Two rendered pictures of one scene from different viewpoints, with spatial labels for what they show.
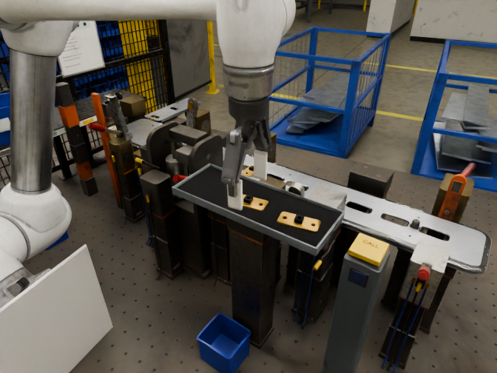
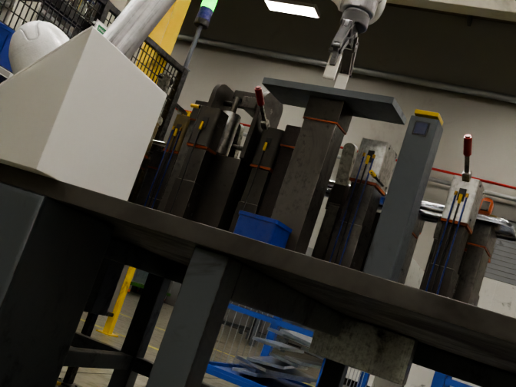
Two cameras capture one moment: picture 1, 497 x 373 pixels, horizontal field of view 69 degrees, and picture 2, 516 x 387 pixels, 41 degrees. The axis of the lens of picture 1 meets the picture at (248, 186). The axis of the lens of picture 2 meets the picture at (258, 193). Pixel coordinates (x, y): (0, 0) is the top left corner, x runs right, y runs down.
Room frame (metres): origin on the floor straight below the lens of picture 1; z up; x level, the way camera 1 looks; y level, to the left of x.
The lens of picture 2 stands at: (-1.06, 0.27, 0.58)
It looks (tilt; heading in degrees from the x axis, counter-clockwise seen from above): 9 degrees up; 354
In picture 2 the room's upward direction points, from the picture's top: 19 degrees clockwise
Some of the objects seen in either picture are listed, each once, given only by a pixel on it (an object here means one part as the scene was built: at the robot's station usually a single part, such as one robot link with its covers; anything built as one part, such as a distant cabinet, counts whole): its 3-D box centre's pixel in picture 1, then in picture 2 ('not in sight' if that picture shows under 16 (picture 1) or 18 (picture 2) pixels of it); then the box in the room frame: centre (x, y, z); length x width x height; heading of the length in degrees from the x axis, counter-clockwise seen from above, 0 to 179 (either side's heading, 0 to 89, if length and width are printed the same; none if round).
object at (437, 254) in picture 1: (409, 311); (448, 248); (0.58, -0.40, 0.88); 0.12 x 0.07 x 0.36; 146
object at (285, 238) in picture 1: (254, 202); (332, 100); (0.66, -0.01, 1.16); 0.37 x 0.14 x 0.02; 56
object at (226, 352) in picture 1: (224, 344); (259, 237); (0.58, 0.06, 0.75); 0.11 x 0.10 x 0.09; 56
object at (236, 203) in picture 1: (234, 193); (332, 66); (0.60, 0.03, 1.22); 0.03 x 0.01 x 0.07; 65
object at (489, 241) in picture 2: (438, 282); (471, 278); (0.71, -0.53, 0.84); 0.12 x 0.05 x 0.29; 146
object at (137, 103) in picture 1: (138, 135); not in sight; (1.59, 0.52, 0.88); 0.08 x 0.08 x 0.36; 56
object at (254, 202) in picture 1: (248, 200); not in sight; (0.65, 0.00, 1.17); 0.08 x 0.04 x 0.01; 65
